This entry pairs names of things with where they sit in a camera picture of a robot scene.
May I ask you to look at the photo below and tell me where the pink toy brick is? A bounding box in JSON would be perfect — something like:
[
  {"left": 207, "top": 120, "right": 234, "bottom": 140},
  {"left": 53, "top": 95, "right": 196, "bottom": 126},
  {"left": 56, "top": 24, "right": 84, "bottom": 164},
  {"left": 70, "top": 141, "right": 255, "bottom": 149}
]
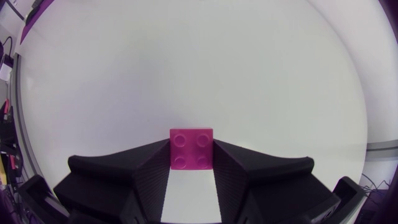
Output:
[{"left": 169, "top": 128, "right": 215, "bottom": 171}]

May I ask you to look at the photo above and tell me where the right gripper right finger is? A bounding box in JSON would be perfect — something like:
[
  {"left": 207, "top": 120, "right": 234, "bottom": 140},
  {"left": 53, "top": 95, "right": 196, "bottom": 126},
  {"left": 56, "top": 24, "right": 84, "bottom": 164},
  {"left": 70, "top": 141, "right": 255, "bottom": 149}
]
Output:
[{"left": 212, "top": 139, "right": 341, "bottom": 224}]

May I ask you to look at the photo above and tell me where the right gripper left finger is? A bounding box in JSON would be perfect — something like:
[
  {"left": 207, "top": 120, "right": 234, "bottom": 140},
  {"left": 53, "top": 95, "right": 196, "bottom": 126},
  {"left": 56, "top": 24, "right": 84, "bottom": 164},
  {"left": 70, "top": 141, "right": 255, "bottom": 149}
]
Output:
[{"left": 53, "top": 138, "right": 172, "bottom": 224}]

